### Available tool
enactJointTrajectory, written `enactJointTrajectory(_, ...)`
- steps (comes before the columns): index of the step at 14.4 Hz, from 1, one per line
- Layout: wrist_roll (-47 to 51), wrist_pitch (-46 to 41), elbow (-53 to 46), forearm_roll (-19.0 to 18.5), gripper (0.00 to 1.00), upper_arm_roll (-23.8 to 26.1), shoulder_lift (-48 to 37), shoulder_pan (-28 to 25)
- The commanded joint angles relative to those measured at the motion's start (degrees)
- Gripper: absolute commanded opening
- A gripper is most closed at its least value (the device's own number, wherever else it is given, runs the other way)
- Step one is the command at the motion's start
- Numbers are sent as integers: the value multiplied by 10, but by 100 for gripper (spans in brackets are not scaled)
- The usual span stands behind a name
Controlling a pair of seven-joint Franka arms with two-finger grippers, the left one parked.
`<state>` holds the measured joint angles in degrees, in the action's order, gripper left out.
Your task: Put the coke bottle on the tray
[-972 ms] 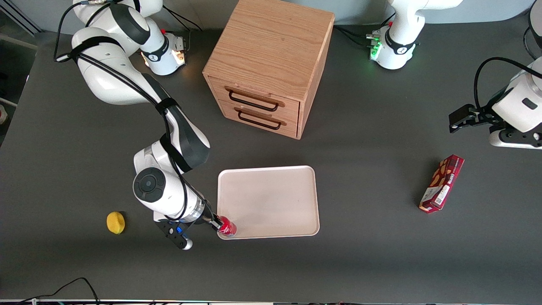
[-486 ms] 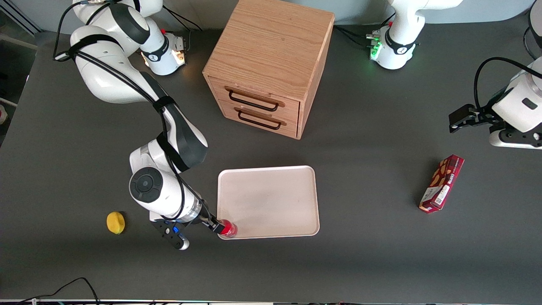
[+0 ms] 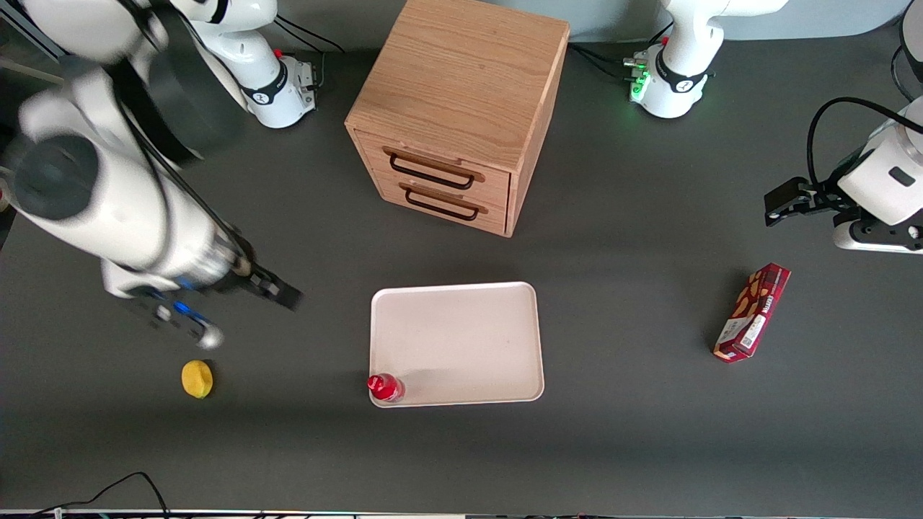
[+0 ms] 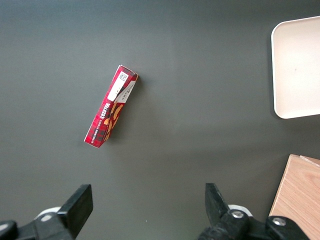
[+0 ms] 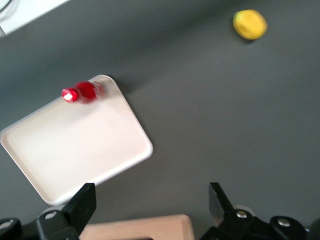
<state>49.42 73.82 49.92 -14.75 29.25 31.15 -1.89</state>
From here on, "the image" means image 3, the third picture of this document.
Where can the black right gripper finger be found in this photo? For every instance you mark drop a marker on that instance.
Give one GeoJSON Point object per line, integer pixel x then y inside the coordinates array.
{"type": "Point", "coordinates": [274, 294]}
{"type": "Point", "coordinates": [280, 282]}

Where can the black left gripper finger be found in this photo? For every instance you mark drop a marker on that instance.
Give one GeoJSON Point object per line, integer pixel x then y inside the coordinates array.
{"type": "Point", "coordinates": [789, 213]}
{"type": "Point", "coordinates": [787, 190]}

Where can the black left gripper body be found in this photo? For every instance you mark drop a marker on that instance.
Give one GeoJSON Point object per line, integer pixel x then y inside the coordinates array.
{"type": "Point", "coordinates": [819, 198]}

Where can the red coke bottle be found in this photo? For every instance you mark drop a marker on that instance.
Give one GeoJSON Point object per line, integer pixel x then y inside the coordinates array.
{"type": "Point", "coordinates": [383, 388]}

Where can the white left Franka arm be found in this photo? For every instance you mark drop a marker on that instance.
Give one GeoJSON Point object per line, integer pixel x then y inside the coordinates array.
{"type": "Point", "coordinates": [681, 65]}

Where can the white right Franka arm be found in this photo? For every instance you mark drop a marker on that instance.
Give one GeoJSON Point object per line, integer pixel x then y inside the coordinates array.
{"type": "Point", "coordinates": [122, 209]}

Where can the white rectangular tray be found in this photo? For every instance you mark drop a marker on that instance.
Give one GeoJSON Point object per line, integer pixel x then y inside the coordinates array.
{"type": "Point", "coordinates": [456, 339]}

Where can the red snack box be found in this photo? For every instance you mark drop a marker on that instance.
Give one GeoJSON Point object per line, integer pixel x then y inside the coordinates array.
{"type": "Point", "coordinates": [753, 311]}

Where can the yellow lemon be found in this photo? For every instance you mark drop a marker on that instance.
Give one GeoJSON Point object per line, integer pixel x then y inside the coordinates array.
{"type": "Point", "coordinates": [197, 379]}

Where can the wooden drawer cabinet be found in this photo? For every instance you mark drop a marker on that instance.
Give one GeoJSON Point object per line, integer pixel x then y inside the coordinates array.
{"type": "Point", "coordinates": [461, 79]}

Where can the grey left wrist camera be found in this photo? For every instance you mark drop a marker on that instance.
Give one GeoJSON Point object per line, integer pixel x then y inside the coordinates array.
{"type": "Point", "coordinates": [876, 238]}

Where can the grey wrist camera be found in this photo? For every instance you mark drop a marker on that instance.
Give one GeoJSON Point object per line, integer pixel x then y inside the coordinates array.
{"type": "Point", "coordinates": [876, 238]}
{"type": "Point", "coordinates": [180, 317]}

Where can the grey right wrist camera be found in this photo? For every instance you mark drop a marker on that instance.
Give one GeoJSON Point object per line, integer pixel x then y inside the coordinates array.
{"type": "Point", "coordinates": [180, 317]}

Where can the aluminium frame rail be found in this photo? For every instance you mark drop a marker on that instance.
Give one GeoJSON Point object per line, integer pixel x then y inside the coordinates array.
{"type": "Point", "coordinates": [29, 40]}

